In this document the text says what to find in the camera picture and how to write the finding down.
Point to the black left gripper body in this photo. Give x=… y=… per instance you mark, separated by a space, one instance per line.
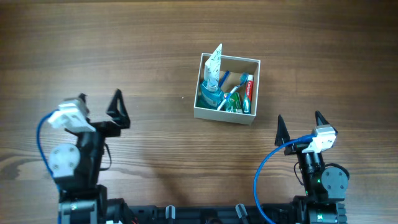
x=94 y=141

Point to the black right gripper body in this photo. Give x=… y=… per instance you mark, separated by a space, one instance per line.
x=308 y=164

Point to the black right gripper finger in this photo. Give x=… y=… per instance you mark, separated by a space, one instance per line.
x=323 y=127
x=282 y=134

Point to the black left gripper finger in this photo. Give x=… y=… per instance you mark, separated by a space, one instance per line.
x=117 y=111
x=82 y=97

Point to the teal toothpaste tube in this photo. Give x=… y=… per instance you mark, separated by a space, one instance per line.
x=248 y=95

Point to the green white soap box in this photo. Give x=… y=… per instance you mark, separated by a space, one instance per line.
x=233 y=104

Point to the blue white toothbrush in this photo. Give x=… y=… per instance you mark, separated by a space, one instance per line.
x=243 y=79

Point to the white cardboard box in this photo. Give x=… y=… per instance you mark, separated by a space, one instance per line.
x=237 y=66

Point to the blue disposable razor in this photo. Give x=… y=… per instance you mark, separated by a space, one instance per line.
x=224 y=78

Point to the blue mouthwash bottle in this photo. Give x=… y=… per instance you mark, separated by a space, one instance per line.
x=211 y=93

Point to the white floral lotion tube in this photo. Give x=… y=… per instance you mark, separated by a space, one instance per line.
x=213 y=64

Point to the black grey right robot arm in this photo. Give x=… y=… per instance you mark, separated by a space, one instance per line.
x=325 y=184

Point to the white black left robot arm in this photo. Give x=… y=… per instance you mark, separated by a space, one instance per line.
x=76 y=167

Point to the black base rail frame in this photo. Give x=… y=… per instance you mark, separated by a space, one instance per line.
x=217 y=214

